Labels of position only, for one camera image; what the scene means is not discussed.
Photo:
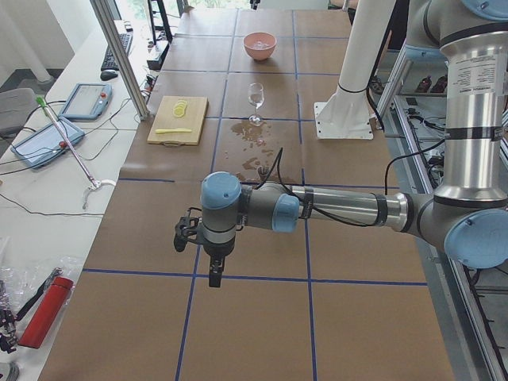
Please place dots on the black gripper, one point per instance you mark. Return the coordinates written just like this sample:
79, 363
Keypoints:
215, 249

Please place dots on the steel jigger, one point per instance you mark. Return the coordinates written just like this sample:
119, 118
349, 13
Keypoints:
263, 172

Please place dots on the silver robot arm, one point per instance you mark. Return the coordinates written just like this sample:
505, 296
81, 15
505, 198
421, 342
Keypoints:
465, 217

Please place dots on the clear wine glass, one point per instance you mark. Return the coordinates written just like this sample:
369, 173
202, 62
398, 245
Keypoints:
256, 99

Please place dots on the clear ice cubes pile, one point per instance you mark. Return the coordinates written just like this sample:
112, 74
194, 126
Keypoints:
259, 45

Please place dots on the brown paper table cover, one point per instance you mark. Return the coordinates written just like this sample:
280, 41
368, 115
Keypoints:
326, 302

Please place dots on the reacher grabber stick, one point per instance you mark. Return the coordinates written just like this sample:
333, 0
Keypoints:
95, 184

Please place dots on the yellow plastic knife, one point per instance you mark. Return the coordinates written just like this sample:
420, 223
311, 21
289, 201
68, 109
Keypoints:
177, 130

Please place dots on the bamboo cutting board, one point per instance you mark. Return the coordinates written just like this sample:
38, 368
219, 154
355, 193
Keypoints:
193, 119

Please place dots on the red thermos bottle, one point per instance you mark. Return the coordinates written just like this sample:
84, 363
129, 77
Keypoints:
46, 313

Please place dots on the blue teach pendant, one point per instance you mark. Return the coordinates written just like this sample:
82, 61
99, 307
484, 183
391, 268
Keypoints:
46, 144
87, 101

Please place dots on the black computer mouse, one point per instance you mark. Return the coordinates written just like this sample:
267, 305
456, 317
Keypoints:
107, 75

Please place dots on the pink bowl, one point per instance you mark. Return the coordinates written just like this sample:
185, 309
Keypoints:
259, 55

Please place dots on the white pedestal column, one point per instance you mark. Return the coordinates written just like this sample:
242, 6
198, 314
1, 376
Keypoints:
346, 115

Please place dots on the aluminium frame post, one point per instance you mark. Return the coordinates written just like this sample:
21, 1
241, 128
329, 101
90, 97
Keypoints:
106, 21

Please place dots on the aluminium frame rack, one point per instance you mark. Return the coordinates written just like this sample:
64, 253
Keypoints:
471, 305

